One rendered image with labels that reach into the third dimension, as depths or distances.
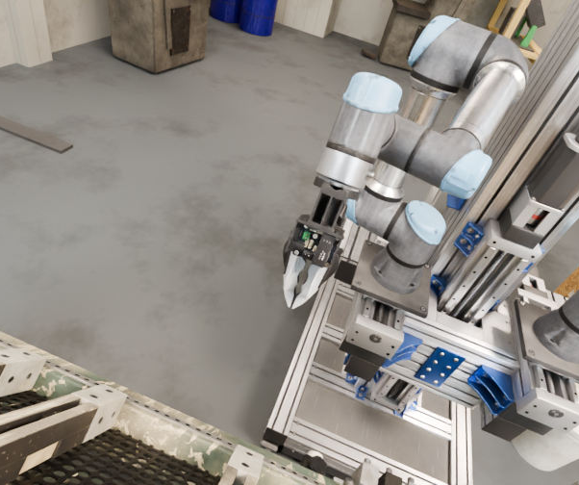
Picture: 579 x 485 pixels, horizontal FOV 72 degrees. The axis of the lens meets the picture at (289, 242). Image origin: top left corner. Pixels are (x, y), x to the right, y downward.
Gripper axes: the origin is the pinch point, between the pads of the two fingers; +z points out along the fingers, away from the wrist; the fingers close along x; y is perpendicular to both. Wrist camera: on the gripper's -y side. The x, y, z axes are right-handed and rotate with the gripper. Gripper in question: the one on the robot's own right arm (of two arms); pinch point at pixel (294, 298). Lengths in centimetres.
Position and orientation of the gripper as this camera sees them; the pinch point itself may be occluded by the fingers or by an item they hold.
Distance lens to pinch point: 66.0
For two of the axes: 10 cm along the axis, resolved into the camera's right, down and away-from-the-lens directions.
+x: 9.2, 3.7, -1.0
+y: -1.8, 1.7, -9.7
